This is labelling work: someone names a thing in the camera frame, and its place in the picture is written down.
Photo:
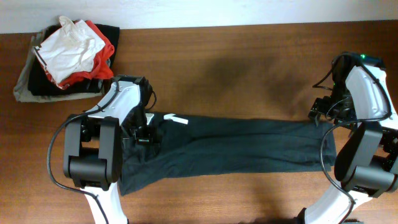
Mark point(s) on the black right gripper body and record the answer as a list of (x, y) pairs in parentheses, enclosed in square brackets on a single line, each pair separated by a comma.
[(337, 106)]

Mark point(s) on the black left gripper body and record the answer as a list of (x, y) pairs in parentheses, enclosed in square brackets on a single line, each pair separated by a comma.
[(137, 123)]

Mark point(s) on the dark green t-shirt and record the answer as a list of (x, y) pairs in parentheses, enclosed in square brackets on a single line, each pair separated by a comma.
[(213, 146)]

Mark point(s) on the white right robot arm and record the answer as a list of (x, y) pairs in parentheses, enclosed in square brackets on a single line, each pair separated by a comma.
[(366, 166)]

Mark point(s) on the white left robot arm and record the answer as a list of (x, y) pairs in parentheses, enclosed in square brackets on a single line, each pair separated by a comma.
[(95, 142)]

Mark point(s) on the red folded garment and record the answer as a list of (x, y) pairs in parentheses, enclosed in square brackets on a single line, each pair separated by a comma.
[(76, 52)]

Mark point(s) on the white folded garment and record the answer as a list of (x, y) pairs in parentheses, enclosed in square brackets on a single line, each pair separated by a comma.
[(70, 49)]

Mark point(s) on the black folded garment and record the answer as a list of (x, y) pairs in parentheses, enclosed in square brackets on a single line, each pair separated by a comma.
[(43, 85)]

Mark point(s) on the grey folded garment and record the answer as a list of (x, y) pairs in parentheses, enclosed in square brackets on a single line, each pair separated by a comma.
[(21, 92)]

